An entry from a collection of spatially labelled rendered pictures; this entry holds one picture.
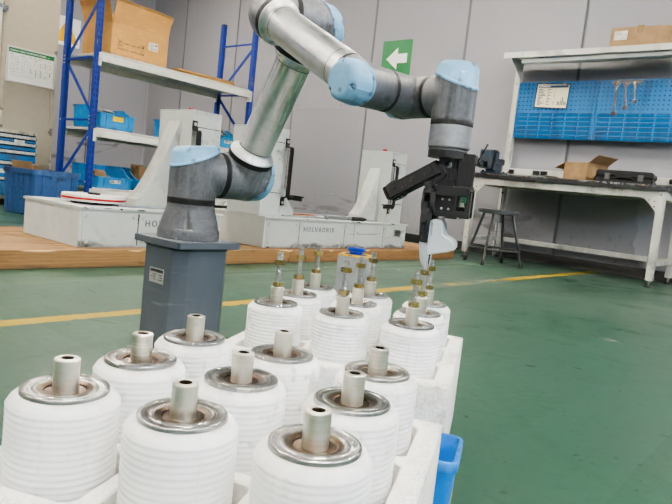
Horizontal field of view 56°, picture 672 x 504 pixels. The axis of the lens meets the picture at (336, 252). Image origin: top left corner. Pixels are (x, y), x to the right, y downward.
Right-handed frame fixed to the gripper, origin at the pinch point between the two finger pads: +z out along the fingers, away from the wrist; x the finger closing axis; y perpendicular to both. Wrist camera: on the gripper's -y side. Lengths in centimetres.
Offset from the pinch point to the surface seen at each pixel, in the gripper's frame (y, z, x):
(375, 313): -6.8, 10.3, -3.2
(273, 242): -137, 23, 228
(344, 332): -7.8, 11.5, -17.2
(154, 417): -7, 9, -69
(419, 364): 4.6, 14.8, -15.5
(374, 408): 8, 9, -56
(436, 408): 8.6, 20.0, -18.9
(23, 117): -514, -52, 396
